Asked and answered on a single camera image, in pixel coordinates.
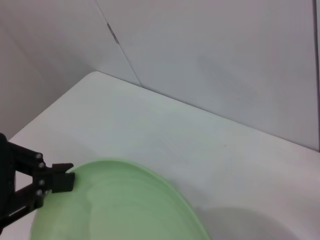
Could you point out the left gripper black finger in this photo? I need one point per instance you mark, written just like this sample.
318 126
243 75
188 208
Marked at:
61 168
62 182

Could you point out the green plate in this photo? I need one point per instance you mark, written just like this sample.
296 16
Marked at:
130 205

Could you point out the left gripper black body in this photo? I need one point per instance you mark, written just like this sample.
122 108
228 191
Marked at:
6 175

